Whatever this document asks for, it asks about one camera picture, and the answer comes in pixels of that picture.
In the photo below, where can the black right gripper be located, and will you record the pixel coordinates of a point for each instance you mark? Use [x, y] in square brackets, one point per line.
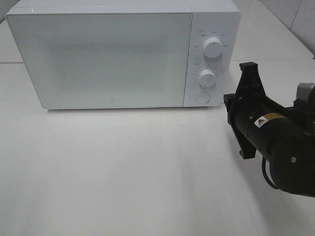
[247, 109]

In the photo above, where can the white microwave door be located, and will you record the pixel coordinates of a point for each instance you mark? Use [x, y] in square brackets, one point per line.
[78, 61]

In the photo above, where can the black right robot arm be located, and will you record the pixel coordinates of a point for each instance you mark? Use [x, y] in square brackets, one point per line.
[284, 136]

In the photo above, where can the white timer knob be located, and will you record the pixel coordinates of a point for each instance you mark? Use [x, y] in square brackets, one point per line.
[207, 78]

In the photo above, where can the upper white power knob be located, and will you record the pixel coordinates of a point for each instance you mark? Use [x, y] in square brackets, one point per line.
[212, 47]

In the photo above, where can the round white door button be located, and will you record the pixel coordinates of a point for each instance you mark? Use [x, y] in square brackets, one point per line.
[203, 97]

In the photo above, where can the white microwave oven body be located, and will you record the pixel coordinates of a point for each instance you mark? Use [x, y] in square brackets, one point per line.
[219, 18]

